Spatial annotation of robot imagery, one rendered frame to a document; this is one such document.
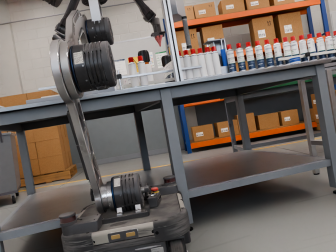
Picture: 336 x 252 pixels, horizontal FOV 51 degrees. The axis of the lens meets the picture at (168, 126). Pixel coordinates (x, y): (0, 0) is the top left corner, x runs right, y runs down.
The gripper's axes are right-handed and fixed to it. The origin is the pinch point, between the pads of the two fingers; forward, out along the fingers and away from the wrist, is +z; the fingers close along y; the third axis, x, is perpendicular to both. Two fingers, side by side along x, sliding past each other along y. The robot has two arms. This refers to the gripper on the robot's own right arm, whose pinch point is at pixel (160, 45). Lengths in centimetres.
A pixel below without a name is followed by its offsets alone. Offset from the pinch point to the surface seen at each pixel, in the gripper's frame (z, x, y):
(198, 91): 42, 61, -2
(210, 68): 25.2, 20.7, -27.3
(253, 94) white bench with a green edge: 45, -79, -106
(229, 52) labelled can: 16, 20, -43
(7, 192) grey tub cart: 101, -167, 161
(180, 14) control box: -11.0, 32.8, -8.9
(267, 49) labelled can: 18, 20, -73
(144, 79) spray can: 25.4, 20.8, 20.1
